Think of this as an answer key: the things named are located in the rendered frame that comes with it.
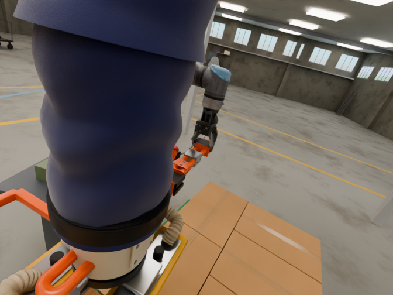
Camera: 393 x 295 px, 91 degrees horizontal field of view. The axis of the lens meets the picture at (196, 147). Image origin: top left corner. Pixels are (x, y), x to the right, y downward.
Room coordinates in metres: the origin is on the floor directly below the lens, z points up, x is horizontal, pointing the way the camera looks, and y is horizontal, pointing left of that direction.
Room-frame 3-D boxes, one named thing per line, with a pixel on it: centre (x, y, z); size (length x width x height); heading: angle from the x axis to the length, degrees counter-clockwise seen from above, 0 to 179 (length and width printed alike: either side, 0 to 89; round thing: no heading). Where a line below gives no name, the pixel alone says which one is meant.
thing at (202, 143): (0.88, -0.04, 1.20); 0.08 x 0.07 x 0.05; 163
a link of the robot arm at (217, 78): (0.86, -0.02, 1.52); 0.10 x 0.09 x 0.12; 68
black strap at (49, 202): (0.31, 0.14, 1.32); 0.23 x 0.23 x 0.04
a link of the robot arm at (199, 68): (0.89, 0.09, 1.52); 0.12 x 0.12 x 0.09; 68
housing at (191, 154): (0.75, 0.01, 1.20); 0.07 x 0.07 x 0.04; 73
